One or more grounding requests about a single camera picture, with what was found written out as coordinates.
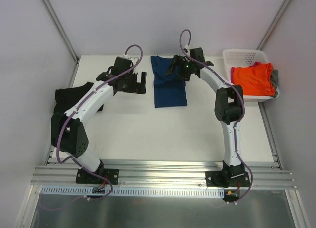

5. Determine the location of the blue t shirt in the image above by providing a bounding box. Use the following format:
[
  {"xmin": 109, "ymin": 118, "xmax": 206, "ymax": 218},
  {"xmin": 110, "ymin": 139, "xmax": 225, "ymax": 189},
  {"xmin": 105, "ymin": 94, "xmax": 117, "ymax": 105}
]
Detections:
[{"xmin": 150, "ymin": 56, "xmax": 187, "ymax": 108}]

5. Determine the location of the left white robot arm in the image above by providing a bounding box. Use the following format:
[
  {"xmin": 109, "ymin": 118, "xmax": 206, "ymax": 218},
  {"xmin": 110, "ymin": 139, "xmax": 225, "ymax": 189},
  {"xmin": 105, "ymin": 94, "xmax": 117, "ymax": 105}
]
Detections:
[{"xmin": 51, "ymin": 56, "xmax": 147, "ymax": 183}]

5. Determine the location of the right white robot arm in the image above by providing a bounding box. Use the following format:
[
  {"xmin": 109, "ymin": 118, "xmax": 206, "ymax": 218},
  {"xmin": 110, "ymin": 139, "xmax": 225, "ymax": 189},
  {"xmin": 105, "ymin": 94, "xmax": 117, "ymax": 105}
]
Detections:
[{"xmin": 166, "ymin": 45, "xmax": 245, "ymax": 188}]

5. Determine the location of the white plastic basket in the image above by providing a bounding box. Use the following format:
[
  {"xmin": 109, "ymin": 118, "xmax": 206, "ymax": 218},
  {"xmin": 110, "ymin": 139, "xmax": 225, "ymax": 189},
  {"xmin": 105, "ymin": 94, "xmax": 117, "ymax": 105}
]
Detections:
[{"xmin": 223, "ymin": 49, "xmax": 280, "ymax": 102}]

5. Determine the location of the folded black t shirt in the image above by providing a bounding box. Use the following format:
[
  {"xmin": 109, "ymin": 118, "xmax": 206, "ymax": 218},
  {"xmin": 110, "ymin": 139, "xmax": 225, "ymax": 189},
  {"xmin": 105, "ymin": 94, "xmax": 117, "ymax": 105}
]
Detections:
[{"xmin": 53, "ymin": 82, "xmax": 93, "ymax": 114}]

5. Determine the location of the orange t shirt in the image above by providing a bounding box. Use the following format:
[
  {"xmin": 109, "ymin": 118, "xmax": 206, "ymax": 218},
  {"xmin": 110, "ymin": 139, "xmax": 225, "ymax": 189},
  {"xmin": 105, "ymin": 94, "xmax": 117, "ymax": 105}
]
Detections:
[{"xmin": 231, "ymin": 62, "xmax": 276, "ymax": 96}]

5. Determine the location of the grey t shirt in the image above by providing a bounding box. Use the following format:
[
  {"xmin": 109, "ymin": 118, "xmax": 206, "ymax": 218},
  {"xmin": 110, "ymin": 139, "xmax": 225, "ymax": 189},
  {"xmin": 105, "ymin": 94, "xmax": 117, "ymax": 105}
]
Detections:
[{"xmin": 270, "ymin": 69, "xmax": 279, "ymax": 98}]

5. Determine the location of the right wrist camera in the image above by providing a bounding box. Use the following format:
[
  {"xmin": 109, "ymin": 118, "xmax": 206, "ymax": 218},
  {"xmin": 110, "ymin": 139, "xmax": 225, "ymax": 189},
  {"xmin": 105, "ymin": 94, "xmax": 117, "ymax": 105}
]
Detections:
[{"xmin": 183, "ymin": 45, "xmax": 190, "ymax": 53}]

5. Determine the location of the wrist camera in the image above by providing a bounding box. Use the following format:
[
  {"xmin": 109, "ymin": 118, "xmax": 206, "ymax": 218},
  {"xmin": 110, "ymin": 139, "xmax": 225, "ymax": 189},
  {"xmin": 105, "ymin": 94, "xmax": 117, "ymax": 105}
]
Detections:
[
  {"xmin": 123, "ymin": 54, "xmax": 139, "ymax": 65},
  {"xmin": 183, "ymin": 45, "xmax": 190, "ymax": 53}
]

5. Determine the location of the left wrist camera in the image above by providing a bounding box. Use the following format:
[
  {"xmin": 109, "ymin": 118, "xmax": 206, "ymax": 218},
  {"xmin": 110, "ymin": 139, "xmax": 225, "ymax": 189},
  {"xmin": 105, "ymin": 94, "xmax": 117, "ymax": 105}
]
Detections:
[{"xmin": 123, "ymin": 54, "xmax": 139, "ymax": 65}]

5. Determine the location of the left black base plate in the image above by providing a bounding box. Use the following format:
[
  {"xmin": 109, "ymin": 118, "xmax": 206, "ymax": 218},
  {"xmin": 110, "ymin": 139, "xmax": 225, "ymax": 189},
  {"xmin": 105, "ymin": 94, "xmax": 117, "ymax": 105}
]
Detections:
[{"xmin": 75, "ymin": 167, "xmax": 120, "ymax": 185}]

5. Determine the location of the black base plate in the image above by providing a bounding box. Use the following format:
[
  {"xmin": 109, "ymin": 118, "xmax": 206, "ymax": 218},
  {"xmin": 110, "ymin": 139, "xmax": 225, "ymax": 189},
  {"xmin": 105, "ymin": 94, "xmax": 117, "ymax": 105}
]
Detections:
[
  {"xmin": 75, "ymin": 167, "xmax": 120, "ymax": 185},
  {"xmin": 205, "ymin": 171, "xmax": 250, "ymax": 188}
]

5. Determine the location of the white slotted cable duct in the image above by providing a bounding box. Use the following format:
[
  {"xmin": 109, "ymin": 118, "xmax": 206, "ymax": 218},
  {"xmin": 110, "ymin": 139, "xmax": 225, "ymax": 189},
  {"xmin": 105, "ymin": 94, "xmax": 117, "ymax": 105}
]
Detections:
[{"xmin": 41, "ymin": 186, "xmax": 224, "ymax": 198}]

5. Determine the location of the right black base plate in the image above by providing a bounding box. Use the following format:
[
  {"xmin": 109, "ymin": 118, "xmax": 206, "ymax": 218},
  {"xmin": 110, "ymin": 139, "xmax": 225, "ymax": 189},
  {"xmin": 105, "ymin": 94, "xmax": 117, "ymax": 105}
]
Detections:
[{"xmin": 205, "ymin": 171, "xmax": 250, "ymax": 188}]

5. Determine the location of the aluminium mounting rail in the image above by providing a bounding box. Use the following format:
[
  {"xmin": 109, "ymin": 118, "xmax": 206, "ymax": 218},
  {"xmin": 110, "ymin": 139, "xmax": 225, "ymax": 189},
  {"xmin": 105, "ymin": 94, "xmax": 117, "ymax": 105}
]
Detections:
[{"xmin": 31, "ymin": 159, "xmax": 299, "ymax": 190}]

